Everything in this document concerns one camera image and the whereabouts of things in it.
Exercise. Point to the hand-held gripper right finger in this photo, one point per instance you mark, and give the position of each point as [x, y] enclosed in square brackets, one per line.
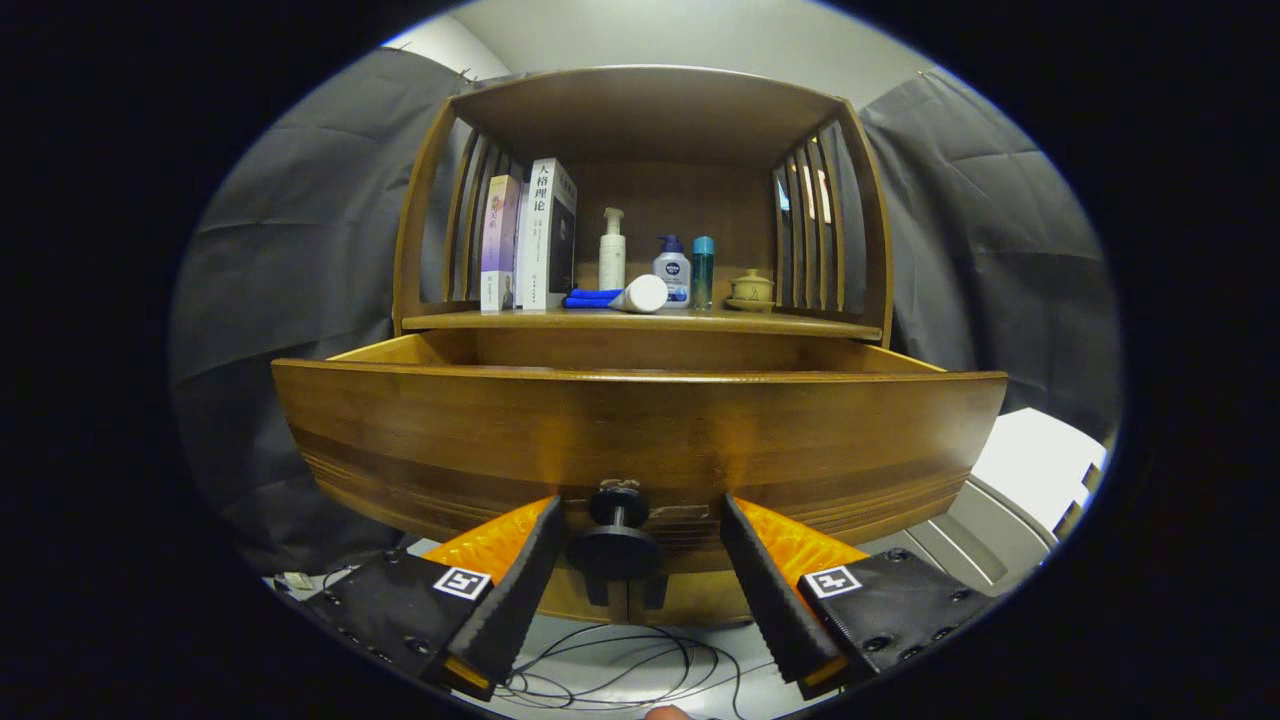
[770, 600]

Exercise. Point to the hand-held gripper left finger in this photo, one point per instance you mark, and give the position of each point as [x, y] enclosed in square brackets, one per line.
[510, 600]

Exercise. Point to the black drawer knob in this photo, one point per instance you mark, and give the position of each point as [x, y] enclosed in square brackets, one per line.
[615, 550]

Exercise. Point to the wooden drawer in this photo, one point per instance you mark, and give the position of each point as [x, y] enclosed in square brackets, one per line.
[640, 430]

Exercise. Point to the white and green tube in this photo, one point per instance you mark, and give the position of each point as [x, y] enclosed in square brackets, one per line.
[645, 294]

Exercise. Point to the wooden cabinet door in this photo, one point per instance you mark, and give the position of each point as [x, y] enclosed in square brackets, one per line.
[700, 600]
[565, 600]

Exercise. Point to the wooden countertop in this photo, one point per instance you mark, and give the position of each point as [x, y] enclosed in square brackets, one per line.
[650, 322]

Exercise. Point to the wooden cabinet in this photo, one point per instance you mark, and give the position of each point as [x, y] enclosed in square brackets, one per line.
[650, 110]

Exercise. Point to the beige lidded teacup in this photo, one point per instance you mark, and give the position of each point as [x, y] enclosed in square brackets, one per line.
[751, 290]

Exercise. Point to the blue folded cloth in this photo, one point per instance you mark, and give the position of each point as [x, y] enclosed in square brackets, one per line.
[590, 298]

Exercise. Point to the teal slim bottle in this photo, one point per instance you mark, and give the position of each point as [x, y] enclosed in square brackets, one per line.
[703, 275]

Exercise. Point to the white bottle with blue cap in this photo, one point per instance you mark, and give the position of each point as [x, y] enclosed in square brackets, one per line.
[677, 272]

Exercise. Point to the white pump bottle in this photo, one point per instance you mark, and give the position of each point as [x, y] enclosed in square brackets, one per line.
[612, 260]

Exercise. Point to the purple book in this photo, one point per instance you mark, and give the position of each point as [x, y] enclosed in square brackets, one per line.
[500, 240]

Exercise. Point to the white book with portrait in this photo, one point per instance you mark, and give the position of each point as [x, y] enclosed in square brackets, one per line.
[535, 240]

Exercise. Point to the black backdrop cloth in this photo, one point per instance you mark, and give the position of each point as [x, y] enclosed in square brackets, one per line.
[280, 300]

